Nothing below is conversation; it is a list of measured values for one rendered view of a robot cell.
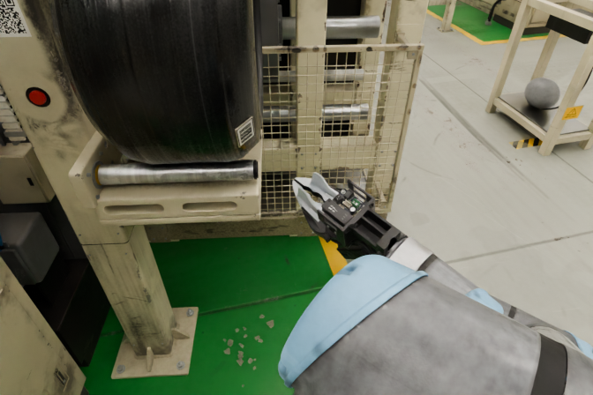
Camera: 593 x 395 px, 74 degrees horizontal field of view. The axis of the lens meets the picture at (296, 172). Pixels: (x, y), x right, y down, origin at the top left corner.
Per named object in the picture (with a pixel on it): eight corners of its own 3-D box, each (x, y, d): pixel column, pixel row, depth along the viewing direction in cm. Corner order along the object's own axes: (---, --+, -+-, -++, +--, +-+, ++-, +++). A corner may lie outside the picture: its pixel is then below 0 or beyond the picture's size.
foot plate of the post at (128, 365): (111, 379, 139) (108, 374, 137) (131, 311, 160) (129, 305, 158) (188, 375, 140) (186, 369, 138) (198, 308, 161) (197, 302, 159)
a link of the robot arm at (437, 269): (469, 353, 55) (471, 359, 47) (404, 297, 60) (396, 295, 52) (505, 308, 55) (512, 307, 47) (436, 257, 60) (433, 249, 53)
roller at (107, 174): (96, 160, 86) (102, 175, 89) (89, 174, 83) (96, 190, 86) (257, 154, 87) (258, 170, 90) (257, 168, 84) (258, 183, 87)
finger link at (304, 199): (289, 165, 65) (330, 197, 61) (295, 183, 70) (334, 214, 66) (276, 177, 64) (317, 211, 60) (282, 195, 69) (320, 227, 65)
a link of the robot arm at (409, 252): (430, 264, 60) (396, 304, 58) (405, 245, 62) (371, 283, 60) (437, 245, 54) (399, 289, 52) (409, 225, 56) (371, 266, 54)
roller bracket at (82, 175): (82, 210, 84) (65, 174, 78) (132, 115, 115) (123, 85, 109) (98, 210, 84) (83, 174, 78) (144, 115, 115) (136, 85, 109)
